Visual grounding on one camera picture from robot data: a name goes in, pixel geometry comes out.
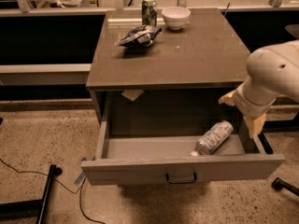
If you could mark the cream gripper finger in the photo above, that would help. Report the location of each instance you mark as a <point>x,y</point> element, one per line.
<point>227,99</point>
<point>254,124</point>

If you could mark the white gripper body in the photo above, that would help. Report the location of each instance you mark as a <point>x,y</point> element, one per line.
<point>240,102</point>

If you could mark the clear plastic water bottle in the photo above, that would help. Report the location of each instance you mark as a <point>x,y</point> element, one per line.
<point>212,139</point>

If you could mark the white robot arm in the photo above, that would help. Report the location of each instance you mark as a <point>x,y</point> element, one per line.
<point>272,71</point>

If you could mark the grey cabinet with counter top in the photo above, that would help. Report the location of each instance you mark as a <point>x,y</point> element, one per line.
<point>207,53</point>

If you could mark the open grey top drawer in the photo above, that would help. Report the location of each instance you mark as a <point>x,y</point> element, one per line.
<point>143,140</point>

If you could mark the black chair base leg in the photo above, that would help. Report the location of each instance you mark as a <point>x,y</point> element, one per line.
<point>279,184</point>

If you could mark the white ceramic bowl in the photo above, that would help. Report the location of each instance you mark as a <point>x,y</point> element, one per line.
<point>175,17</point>

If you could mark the white paper tag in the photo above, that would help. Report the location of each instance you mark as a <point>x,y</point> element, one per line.
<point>132,95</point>

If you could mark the crumpled blue chip bag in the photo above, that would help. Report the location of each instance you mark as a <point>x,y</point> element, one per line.
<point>142,36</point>

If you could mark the green soda can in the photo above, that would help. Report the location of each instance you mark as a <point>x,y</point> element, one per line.
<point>149,12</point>

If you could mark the blue tape strip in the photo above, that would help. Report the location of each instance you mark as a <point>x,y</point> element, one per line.
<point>81,175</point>

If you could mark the black metal stand leg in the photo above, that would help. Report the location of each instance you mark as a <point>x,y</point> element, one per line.
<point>33,208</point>

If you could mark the black drawer handle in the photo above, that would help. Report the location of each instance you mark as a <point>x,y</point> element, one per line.
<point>171,181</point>

